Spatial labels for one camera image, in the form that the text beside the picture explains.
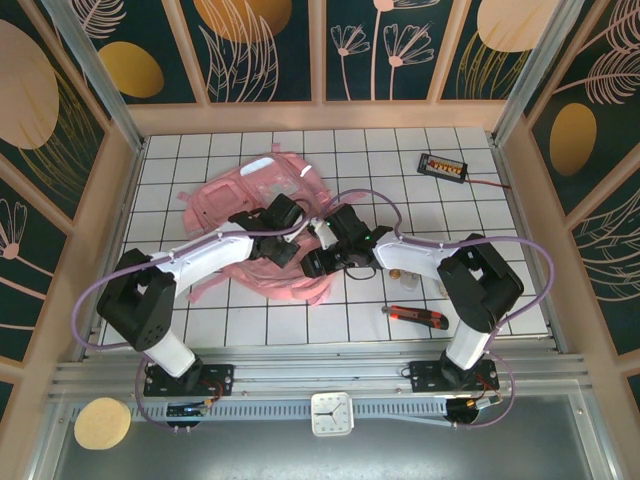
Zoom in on pink backpack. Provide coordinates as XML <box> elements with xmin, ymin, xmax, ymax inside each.
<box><xmin>175</xmin><ymin>142</ymin><xmax>335</xmax><ymax>308</ymax></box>

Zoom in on red black utility knife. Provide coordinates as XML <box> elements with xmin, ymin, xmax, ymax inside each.
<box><xmin>382</xmin><ymin>303</ymin><xmax>450</xmax><ymax>331</ymax></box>

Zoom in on white square clock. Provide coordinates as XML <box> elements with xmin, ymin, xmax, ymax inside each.
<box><xmin>309</xmin><ymin>392</ymin><xmax>355</xmax><ymax>437</ymax></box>

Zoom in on round yellow sponge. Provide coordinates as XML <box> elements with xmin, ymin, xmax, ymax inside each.
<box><xmin>73</xmin><ymin>397</ymin><xmax>132</xmax><ymax>450</ymax></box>

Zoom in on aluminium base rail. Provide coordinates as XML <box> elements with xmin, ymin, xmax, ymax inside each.
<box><xmin>54</xmin><ymin>353</ymin><xmax>587</xmax><ymax>397</ymax></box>

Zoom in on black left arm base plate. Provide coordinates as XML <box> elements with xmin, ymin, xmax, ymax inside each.
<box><xmin>143</xmin><ymin>362</ymin><xmax>235</xmax><ymax>397</ymax></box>

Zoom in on grey slotted cable duct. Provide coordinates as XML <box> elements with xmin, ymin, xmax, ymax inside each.
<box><xmin>72</xmin><ymin>398</ymin><xmax>449</xmax><ymax>422</ymax></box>

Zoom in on thin red wire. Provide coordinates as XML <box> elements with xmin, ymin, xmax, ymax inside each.
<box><xmin>466</xmin><ymin>176</ymin><xmax>512</xmax><ymax>191</ymax></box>

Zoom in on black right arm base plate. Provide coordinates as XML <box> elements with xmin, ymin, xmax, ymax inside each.
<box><xmin>409</xmin><ymin>358</ymin><xmax>500</xmax><ymax>392</ymax></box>

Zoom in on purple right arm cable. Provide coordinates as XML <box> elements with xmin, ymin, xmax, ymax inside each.
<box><xmin>319</xmin><ymin>188</ymin><xmax>558</xmax><ymax>431</ymax></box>

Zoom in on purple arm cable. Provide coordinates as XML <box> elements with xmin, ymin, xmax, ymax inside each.
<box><xmin>319</xmin><ymin>188</ymin><xmax>558</xmax><ymax>431</ymax></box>
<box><xmin>72</xmin><ymin>214</ymin><xmax>309</xmax><ymax>432</ymax></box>

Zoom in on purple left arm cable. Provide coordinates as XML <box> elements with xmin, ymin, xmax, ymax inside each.
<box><xmin>72</xmin><ymin>214</ymin><xmax>309</xmax><ymax>432</ymax></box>

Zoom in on aluminium frame post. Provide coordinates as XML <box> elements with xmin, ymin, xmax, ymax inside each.
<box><xmin>491</xmin><ymin>0</ymin><xmax>590</xmax><ymax>146</ymax></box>
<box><xmin>42</xmin><ymin>0</ymin><xmax>147</xmax><ymax>152</ymax></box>

